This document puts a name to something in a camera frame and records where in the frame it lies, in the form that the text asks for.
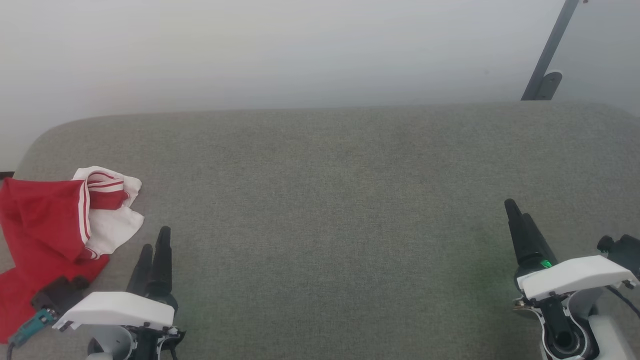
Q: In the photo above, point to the red and white shirt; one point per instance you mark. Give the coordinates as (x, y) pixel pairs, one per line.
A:
(40, 220)

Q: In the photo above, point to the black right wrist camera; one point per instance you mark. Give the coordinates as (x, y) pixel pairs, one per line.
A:
(627, 252)

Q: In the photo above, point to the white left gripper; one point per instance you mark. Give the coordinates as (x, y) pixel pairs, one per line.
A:
(120, 307)

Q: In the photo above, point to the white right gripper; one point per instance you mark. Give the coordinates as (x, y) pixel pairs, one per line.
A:
(575, 275)

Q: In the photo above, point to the dark grey metal stand pole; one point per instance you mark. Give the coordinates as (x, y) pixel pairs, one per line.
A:
(550, 50)

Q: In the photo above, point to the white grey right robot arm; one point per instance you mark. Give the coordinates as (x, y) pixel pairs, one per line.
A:
(607, 340)

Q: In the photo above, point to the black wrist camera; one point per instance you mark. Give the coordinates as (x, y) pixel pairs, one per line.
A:
(627, 252)
(60, 295)

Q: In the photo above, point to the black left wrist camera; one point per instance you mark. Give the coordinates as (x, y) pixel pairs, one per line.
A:
(60, 295)

